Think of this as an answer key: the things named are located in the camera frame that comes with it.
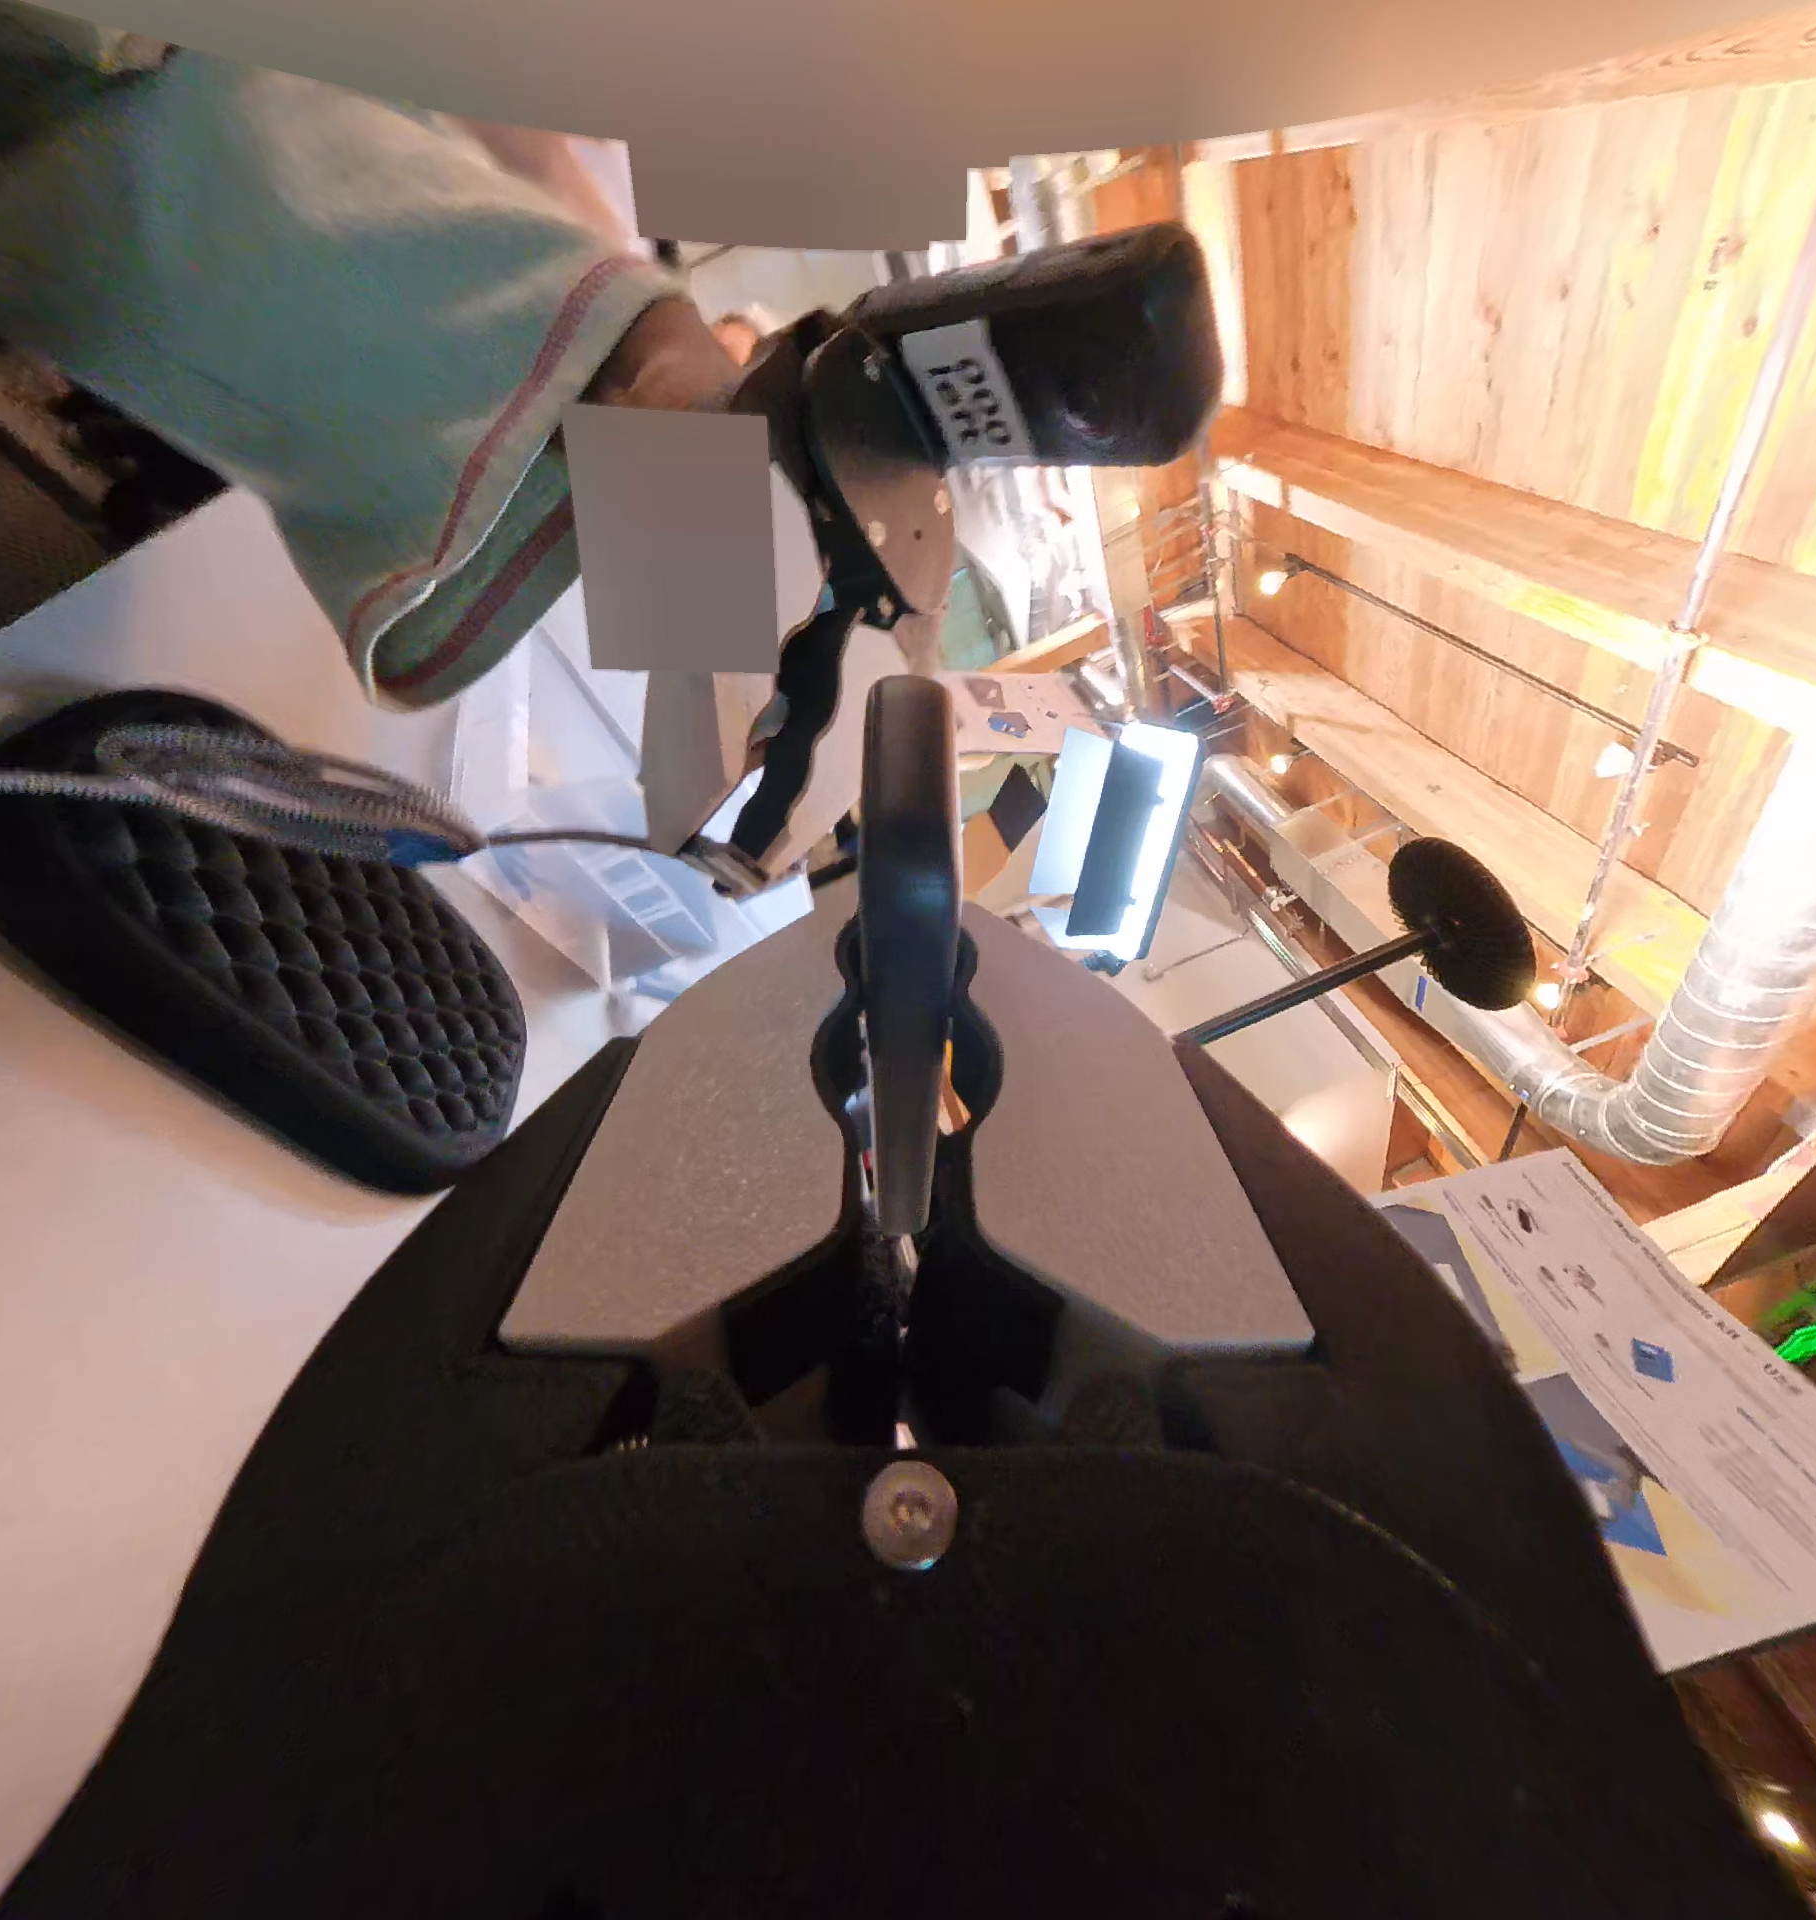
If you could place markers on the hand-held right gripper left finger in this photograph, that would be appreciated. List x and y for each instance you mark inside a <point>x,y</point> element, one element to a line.
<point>684,1186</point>

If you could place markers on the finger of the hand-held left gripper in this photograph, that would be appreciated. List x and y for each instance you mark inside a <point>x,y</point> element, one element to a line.
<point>690,765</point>
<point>817,795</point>

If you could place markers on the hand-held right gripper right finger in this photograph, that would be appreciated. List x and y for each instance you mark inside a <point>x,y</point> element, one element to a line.
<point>1133,1186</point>

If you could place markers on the person's left forearm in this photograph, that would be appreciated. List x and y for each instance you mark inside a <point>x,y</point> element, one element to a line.
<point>249,300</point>

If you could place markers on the person's left hand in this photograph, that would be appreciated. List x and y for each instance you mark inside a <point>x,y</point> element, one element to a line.
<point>684,360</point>

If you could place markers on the instruction poster board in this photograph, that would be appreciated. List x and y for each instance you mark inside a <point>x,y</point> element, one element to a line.
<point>1021,713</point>

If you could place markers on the led light panel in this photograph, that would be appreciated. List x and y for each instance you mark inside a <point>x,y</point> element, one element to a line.
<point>1118,840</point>

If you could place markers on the black mesh wrist rest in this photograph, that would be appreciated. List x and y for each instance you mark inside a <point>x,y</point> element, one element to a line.
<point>322,1022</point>

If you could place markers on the black fuzzy ball on rod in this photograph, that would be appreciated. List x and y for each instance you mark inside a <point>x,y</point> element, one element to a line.
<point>1463,923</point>

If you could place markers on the printed instruction sheet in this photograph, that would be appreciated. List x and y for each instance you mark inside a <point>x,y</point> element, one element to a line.
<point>1673,1426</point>

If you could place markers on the silver air duct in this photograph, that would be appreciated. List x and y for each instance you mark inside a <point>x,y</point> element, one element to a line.
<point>1719,1022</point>

